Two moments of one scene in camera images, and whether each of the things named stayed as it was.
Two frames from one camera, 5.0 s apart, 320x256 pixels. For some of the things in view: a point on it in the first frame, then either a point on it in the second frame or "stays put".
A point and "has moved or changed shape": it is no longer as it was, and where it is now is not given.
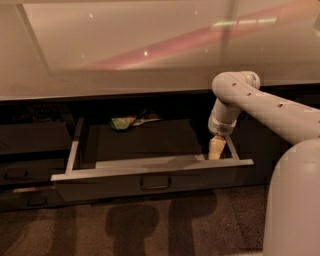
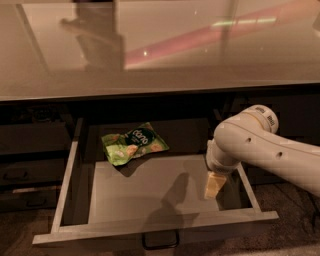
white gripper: (220, 128) -> (219, 165)
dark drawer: (174, 156) has moved or changed shape
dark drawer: (31, 171) stays put
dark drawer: (30, 200) stays put
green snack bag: (125, 123) -> (120, 148)
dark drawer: (35, 137) stays put
